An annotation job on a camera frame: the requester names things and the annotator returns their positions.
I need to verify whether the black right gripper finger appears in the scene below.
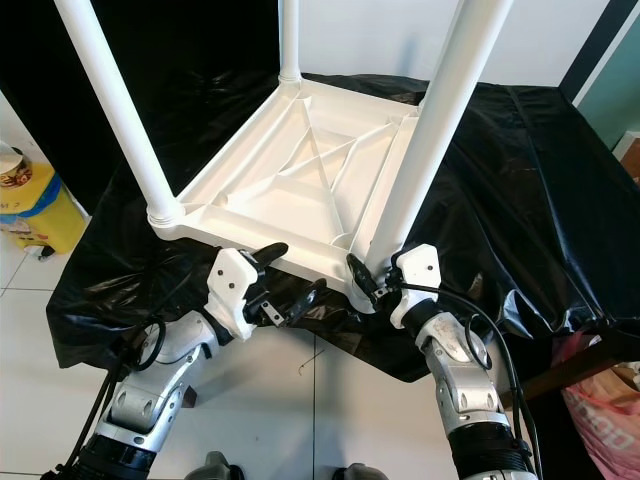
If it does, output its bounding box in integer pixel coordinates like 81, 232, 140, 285
345, 252, 387, 300

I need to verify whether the white plastic table top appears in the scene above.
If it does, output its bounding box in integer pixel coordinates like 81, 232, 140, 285
152, 78, 426, 311

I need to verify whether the dark grey robot left foot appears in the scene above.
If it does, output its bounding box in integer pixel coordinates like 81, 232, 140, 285
192, 452, 233, 480

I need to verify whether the dark grey robot foot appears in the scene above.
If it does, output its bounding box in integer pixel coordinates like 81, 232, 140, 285
335, 462, 391, 480
192, 452, 233, 480

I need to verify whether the dark grey robot right foot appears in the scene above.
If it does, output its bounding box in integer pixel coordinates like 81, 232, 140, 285
335, 462, 391, 480

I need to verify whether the black plastic table cover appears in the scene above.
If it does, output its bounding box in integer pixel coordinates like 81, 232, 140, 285
48, 72, 640, 383

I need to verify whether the yellow storage box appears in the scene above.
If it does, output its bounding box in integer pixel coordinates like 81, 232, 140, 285
0, 165, 88, 256

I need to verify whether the white instant noodle cup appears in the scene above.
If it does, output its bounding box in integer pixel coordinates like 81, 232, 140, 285
0, 143, 33, 189

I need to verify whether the pink patterned bag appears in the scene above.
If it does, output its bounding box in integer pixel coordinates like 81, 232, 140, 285
560, 335, 640, 480

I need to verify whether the brown cardboard box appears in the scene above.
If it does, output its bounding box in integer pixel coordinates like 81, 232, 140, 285
622, 140, 640, 186

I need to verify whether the black door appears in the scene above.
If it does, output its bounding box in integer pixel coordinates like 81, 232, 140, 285
0, 0, 281, 216

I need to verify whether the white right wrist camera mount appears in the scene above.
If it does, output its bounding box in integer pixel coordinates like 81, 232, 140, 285
390, 243, 443, 329

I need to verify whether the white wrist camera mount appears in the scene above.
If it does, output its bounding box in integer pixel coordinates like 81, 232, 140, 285
390, 243, 443, 329
208, 248, 261, 341

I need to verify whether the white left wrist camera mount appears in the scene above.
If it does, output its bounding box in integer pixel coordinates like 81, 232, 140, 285
208, 248, 261, 341

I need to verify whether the dark door frame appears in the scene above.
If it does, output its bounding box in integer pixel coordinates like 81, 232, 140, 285
558, 0, 640, 101

